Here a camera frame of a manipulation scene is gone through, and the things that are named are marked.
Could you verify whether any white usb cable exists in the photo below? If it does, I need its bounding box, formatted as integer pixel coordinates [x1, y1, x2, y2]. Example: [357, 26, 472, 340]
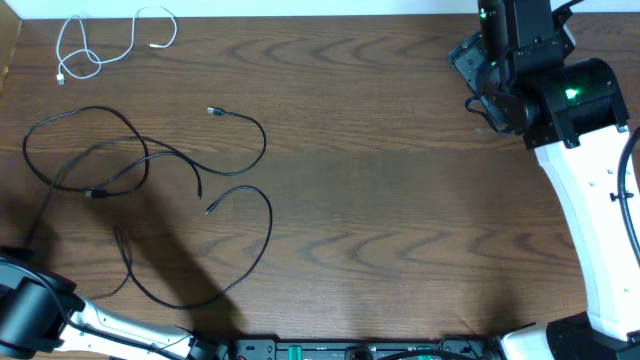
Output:
[55, 5, 179, 86]

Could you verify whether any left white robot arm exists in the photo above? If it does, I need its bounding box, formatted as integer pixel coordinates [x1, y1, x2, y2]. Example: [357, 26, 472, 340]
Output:
[1, 255, 231, 360]

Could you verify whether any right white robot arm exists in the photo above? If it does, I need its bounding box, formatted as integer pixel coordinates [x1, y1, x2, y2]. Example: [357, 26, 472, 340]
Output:
[448, 33, 639, 359]

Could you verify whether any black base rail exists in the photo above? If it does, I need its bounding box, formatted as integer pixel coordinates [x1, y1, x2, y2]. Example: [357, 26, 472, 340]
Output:
[222, 335, 504, 360]

